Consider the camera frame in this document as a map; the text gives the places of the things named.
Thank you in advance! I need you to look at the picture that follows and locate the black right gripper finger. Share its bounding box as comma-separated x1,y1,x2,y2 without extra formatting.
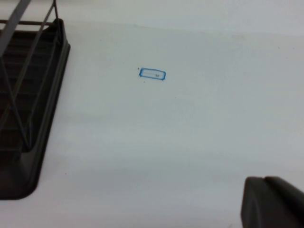
240,175,304,228

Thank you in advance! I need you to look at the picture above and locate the blue outlined rectangular label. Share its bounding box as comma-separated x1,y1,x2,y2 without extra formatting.
138,67,167,81

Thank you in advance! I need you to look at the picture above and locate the black plastic drip tray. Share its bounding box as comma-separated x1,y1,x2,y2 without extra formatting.
0,18,71,200

